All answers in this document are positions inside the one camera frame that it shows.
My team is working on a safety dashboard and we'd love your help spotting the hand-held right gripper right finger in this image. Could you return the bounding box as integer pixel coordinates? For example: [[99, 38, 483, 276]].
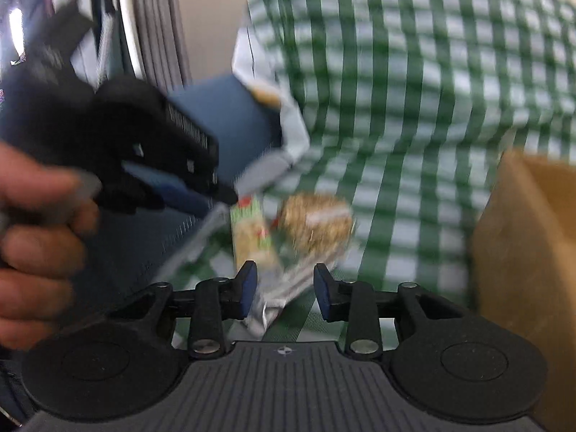
[[314, 262, 465, 361]]

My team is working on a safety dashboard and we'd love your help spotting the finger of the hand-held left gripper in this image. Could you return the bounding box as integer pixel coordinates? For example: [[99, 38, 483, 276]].
[[121, 162, 240, 217]]

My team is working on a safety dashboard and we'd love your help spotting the dark blue cloth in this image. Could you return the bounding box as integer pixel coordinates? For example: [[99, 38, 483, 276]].
[[0, 360, 32, 428]]

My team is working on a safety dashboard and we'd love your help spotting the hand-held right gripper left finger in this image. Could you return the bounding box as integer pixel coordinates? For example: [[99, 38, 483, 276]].
[[112, 260, 259, 361]]

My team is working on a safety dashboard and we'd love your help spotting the person's left hand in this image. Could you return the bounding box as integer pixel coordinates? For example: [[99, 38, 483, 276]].
[[0, 139, 103, 352]]

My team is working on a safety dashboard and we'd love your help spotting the brown cardboard box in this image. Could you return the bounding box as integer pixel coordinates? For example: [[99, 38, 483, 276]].
[[468, 148, 576, 432]]

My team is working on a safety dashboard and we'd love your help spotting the gold snack packet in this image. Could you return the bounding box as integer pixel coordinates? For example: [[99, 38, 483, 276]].
[[270, 191, 360, 276]]

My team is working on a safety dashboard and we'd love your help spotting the white metal frame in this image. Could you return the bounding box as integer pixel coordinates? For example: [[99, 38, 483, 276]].
[[92, 0, 147, 82]]

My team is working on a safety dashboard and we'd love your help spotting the green snack packet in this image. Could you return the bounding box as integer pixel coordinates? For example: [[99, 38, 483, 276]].
[[229, 194, 295, 339]]

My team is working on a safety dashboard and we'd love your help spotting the grey curtain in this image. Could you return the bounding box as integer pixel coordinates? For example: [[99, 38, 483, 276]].
[[126, 0, 193, 96]]

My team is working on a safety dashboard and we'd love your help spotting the green white checked cloth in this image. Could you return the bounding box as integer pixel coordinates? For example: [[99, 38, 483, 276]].
[[234, 0, 576, 347]]

